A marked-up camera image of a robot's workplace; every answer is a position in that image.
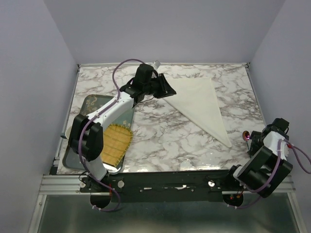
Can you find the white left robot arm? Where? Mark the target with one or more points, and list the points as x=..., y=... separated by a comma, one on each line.
x=87, y=132

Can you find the yellow bamboo mat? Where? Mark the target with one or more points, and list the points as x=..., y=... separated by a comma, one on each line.
x=117, y=140

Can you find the green floral metal tray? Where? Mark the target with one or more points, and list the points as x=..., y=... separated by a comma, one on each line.
x=86, y=140

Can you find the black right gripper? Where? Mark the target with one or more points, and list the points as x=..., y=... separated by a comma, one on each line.
x=255, y=137

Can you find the iridescent rainbow spoon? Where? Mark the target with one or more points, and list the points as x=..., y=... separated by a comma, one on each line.
x=246, y=136

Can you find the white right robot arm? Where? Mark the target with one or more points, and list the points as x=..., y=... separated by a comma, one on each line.
x=267, y=167

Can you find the cream cloth napkin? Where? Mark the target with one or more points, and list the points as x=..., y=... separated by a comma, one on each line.
x=196, y=99

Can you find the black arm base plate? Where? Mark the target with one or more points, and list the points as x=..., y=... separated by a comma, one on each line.
x=201, y=185

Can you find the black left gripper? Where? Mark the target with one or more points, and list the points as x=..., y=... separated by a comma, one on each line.
x=165, y=89

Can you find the white cup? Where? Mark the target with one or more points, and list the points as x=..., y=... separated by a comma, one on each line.
x=67, y=132

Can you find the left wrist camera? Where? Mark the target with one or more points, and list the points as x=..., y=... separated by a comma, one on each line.
x=156, y=64

